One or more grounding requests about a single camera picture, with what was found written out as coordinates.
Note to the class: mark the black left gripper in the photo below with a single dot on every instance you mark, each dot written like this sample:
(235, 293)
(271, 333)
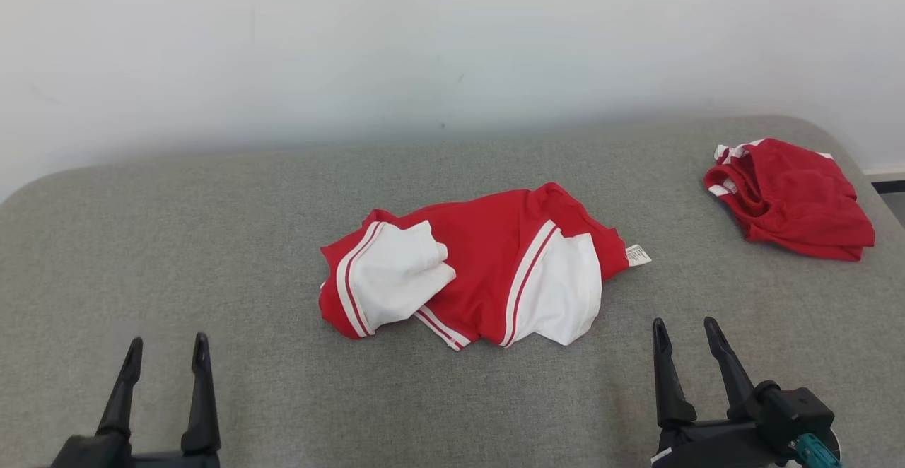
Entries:
(92, 455)

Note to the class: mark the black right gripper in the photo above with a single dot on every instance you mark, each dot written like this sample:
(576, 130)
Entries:
(707, 447)

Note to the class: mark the red and white jersey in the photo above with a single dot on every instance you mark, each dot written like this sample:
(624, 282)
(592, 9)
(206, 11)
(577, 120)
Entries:
(488, 256)

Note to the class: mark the red shorts with white stripe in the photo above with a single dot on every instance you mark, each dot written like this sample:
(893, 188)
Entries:
(799, 199)

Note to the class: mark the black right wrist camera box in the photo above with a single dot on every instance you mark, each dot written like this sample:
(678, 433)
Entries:
(792, 411)

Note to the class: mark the black skirting strip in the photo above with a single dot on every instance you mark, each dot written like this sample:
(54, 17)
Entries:
(889, 186)

